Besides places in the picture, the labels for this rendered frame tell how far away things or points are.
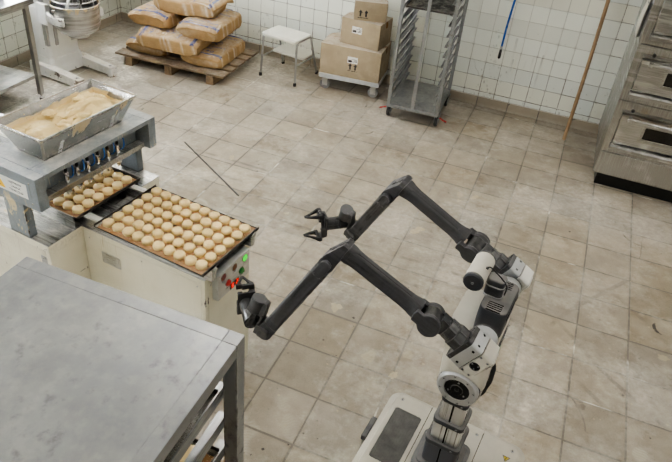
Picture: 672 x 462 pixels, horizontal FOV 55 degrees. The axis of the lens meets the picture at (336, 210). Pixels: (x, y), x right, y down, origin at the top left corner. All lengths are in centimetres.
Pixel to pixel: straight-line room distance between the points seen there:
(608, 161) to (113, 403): 493
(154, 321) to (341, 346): 254
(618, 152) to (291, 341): 314
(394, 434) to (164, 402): 203
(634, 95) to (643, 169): 66
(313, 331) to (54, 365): 268
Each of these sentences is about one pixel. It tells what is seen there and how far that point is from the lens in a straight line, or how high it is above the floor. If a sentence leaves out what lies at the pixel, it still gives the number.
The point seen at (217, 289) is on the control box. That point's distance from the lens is 284.
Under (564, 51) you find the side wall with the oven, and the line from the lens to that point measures 637.
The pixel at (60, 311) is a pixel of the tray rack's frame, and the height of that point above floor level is 182.
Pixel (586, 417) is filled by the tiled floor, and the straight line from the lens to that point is 375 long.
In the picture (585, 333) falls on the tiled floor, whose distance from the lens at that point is 421.
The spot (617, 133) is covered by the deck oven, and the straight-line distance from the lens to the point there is 550.
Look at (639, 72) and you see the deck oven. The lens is 532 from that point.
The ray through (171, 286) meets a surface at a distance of 295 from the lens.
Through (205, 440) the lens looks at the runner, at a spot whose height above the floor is 158.
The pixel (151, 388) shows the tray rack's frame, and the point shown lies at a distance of 111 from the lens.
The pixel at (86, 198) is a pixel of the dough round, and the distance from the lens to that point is 323.
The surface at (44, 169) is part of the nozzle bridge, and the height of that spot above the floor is 118.
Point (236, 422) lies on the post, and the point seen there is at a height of 161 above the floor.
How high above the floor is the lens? 266
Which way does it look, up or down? 35 degrees down
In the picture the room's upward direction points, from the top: 6 degrees clockwise
